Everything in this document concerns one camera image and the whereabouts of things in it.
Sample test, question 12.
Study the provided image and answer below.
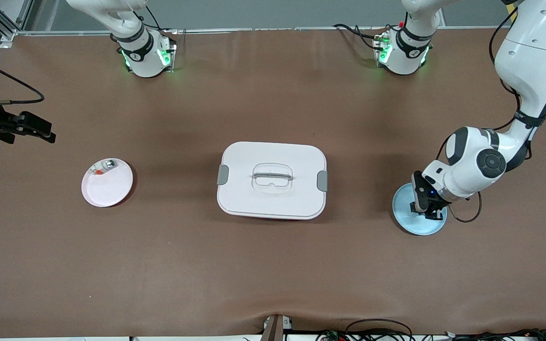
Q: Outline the black base cable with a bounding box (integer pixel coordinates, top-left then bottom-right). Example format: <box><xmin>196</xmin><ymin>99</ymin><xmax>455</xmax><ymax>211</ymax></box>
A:
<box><xmin>133</xmin><ymin>5</ymin><xmax>175</xmax><ymax>33</ymax></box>
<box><xmin>333</xmin><ymin>23</ymin><xmax>387</xmax><ymax>50</ymax></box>

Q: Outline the black cable bundle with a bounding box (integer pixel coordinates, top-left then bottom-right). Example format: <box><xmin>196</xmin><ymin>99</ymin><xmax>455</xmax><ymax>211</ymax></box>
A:
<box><xmin>444</xmin><ymin>329</ymin><xmax>546</xmax><ymax>341</ymax></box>

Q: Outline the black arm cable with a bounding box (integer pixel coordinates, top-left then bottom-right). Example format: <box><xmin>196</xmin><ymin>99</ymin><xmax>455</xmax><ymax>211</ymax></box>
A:
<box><xmin>437</xmin><ymin>5</ymin><xmax>546</xmax><ymax>223</ymax></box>
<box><xmin>0</xmin><ymin>50</ymin><xmax>45</xmax><ymax>105</ymax></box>

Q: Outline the aluminium frame profile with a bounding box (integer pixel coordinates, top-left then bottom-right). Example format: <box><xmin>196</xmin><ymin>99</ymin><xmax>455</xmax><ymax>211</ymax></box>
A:
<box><xmin>0</xmin><ymin>0</ymin><xmax>34</xmax><ymax>42</ymax></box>

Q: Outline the light blue round plate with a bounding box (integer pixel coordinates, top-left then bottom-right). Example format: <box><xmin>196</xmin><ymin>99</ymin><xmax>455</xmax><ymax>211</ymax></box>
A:
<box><xmin>392</xmin><ymin>182</ymin><xmax>447</xmax><ymax>236</ymax></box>

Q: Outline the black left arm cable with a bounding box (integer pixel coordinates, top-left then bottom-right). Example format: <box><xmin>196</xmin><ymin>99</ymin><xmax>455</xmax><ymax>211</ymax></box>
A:
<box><xmin>437</xmin><ymin>5</ymin><xmax>546</xmax><ymax>223</ymax></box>

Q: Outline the pink round plate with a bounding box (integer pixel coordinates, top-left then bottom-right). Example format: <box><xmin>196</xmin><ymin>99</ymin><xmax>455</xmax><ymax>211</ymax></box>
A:
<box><xmin>82</xmin><ymin>158</ymin><xmax>134</xmax><ymax>208</ymax></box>

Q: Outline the brown table mat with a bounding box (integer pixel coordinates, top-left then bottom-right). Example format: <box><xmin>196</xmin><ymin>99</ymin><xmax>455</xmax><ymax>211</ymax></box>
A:
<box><xmin>0</xmin><ymin>27</ymin><xmax>546</xmax><ymax>339</ymax></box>

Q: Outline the camera mount post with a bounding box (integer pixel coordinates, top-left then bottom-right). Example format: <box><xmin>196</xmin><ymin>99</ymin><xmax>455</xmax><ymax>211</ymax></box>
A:
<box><xmin>260</xmin><ymin>314</ymin><xmax>292</xmax><ymax>341</ymax></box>

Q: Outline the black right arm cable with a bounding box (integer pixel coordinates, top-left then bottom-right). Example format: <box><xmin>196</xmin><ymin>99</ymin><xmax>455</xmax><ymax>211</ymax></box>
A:
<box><xmin>0</xmin><ymin>50</ymin><xmax>45</xmax><ymax>105</ymax></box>

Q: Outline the black looped cable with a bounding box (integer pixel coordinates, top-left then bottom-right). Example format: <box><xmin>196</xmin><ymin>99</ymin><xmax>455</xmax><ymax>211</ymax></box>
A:
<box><xmin>346</xmin><ymin>319</ymin><xmax>413</xmax><ymax>341</ymax></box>

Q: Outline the white lidded storage box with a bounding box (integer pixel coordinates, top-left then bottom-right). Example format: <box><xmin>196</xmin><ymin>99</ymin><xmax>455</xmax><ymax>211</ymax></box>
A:
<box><xmin>217</xmin><ymin>141</ymin><xmax>328</xmax><ymax>220</ymax></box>

